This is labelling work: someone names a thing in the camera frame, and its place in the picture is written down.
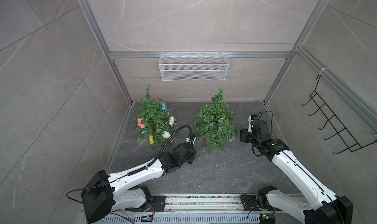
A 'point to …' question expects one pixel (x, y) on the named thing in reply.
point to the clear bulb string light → (220, 129)
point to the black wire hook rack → (352, 144)
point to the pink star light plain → (139, 123)
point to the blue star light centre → (164, 106)
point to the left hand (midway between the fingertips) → (193, 146)
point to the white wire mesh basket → (192, 67)
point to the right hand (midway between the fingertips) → (244, 131)
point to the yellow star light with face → (151, 140)
